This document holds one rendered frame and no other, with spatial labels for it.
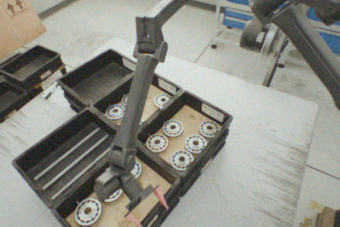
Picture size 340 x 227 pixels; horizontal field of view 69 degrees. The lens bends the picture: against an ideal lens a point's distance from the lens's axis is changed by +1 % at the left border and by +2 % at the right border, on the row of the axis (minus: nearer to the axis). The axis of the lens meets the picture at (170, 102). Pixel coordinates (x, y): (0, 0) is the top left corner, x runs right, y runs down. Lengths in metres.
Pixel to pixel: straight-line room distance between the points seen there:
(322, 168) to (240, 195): 1.22
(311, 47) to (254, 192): 0.79
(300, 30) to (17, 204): 1.31
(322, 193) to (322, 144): 0.45
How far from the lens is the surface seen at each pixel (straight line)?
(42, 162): 1.30
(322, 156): 2.44
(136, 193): 0.85
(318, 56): 0.69
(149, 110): 1.33
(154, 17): 0.79
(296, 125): 1.57
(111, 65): 1.65
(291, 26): 0.67
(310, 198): 2.20
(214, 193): 1.24
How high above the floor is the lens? 1.84
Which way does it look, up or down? 48 degrees down
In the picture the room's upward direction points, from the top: 2 degrees counter-clockwise
